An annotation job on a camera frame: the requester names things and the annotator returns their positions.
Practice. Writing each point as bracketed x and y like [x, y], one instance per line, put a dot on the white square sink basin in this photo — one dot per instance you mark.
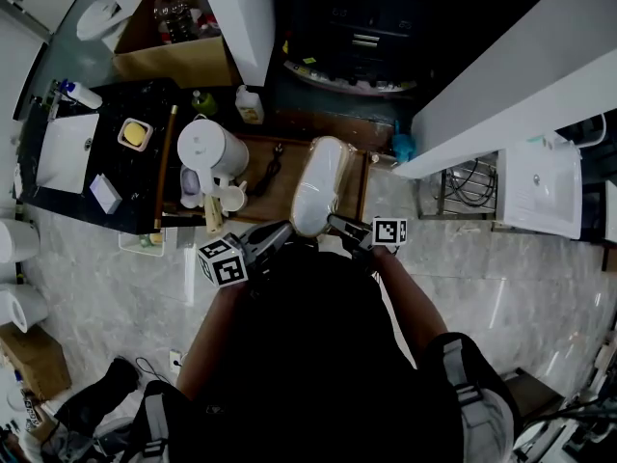
[65, 157]

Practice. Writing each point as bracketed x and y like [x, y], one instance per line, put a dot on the plastic-wrapped white slipper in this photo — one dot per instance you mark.
[318, 181]

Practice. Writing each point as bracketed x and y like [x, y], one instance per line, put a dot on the cream cup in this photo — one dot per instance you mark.
[233, 200]

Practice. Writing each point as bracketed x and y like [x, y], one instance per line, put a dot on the green bottle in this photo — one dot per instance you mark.
[205, 104]

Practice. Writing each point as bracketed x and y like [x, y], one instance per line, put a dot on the blue capped spray bottle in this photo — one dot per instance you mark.
[84, 95]

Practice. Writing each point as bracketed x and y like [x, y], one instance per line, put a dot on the white jug with yellow label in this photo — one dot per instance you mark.
[249, 109]

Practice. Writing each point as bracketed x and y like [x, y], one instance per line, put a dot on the metal rack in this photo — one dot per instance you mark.
[429, 205]

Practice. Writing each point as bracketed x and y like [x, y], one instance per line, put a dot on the beige wrapped packet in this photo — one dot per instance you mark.
[214, 215]

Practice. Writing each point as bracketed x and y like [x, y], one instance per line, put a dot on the dark drawer cabinet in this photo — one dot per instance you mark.
[356, 27]

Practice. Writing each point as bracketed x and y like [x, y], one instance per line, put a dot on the person's black shirt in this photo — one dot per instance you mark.
[313, 364]

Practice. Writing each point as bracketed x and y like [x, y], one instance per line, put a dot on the person's right forearm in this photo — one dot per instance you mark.
[414, 302]

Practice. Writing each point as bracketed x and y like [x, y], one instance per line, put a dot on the large cardboard box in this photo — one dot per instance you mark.
[178, 63]

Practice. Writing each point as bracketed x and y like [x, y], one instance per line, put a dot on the teal brush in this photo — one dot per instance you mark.
[405, 145]

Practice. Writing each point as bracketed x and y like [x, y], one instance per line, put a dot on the white paper roll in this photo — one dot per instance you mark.
[21, 309]

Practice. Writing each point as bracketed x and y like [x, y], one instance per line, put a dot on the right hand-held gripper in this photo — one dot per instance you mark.
[389, 232]

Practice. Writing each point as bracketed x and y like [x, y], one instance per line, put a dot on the brown cardboard carton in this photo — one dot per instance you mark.
[34, 362]

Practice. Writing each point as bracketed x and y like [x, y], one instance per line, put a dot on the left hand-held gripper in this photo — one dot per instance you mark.
[222, 268]

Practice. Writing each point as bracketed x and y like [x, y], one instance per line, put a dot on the white toilet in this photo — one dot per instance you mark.
[99, 19]

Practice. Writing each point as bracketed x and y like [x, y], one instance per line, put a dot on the yellow soap in dish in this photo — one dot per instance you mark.
[121, 140]

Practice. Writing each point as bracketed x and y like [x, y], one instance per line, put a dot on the small white box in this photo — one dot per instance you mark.
[106, 193]

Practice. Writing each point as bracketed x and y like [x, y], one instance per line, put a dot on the white washboard basin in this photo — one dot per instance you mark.
[540, 191]

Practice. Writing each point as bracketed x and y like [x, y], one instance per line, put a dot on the clear plastic bottle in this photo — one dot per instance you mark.
[176, 17]

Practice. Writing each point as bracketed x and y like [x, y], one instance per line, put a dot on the brown rod with gold ends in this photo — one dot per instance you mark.
[164, 167]

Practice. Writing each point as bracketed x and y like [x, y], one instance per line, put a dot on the white plastic basket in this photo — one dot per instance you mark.
[140, 248]

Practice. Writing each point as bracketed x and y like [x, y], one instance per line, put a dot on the grey glass cup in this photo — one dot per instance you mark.
[192, 186]

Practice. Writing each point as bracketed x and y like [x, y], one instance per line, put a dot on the white floor socket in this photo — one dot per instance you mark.
[175, 359]

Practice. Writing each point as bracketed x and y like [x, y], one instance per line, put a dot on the metal faucet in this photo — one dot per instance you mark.
[53, 104]

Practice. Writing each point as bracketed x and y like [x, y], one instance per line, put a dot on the yellow soap bar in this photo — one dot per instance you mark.
[133, 134]

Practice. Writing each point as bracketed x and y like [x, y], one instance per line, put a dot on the person's left forearm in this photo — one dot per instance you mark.
[212, 335]

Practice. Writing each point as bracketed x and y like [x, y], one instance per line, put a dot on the brown wooden tray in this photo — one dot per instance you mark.
[289, 186]

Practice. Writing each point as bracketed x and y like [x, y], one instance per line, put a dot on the white electric kettle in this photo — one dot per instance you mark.
[207, 145]

